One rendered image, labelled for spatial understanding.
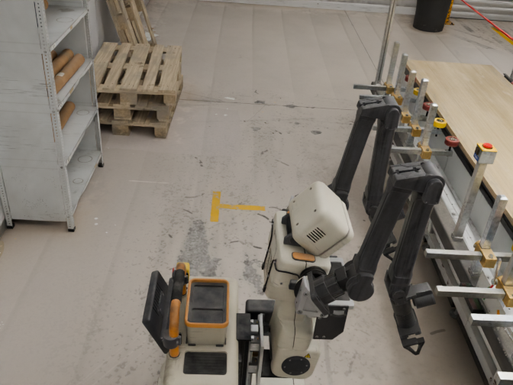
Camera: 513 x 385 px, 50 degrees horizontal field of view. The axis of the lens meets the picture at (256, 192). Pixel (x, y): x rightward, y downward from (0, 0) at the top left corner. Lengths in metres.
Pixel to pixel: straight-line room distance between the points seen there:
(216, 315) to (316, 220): 0.54
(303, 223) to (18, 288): 2.23
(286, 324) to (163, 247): 1.87
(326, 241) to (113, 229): 2.39
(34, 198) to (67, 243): 0.36
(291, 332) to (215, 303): 0.29
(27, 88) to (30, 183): 0.65
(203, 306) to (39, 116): 1.90
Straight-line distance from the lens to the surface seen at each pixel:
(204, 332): 1.95
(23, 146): 3.65
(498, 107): 4.08
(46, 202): 3.82
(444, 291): 2.33
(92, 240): 3.81
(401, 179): 1.44
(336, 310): 1.87
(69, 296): 3.43
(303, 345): 2.00
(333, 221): 1.67
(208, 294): 2.04
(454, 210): 3.30
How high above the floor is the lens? 2.31
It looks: 33 degrees down
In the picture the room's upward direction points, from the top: 5 degrees clockwise
